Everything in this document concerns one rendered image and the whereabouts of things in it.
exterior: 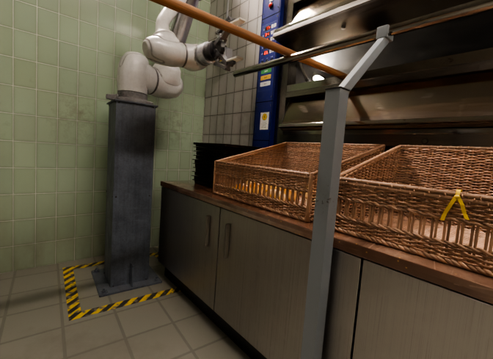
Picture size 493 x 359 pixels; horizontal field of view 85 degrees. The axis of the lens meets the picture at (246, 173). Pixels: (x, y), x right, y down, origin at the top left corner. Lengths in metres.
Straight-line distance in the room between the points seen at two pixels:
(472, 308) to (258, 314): 0.62
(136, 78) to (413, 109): 1.31
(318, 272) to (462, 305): 0.28
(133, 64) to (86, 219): 1.05
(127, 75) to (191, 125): 0.80
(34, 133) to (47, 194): 0.36
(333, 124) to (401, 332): 0.48
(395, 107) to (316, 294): 0.83
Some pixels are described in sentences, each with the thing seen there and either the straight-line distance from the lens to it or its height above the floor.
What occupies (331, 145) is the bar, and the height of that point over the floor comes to 0.81.
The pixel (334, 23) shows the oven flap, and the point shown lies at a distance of 1.44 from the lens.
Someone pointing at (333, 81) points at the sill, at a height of 1.16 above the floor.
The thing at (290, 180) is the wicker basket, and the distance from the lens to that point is 0.89.
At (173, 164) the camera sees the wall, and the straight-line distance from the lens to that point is 2.19.
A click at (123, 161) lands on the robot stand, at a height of 0.69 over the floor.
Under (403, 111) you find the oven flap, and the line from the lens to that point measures 1.26.
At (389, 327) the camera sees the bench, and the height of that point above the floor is 0.42.
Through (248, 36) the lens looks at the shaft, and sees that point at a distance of 1.05.
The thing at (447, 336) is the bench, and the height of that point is 0.46.
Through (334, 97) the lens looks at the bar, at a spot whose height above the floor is 0.93.
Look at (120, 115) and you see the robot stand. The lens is 1.54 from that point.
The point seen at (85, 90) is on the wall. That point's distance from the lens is 2.03.
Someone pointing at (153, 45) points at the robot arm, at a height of 1.18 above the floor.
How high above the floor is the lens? 0.78
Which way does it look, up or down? 5 degrees down
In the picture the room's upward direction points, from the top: 4 degrees clockwise
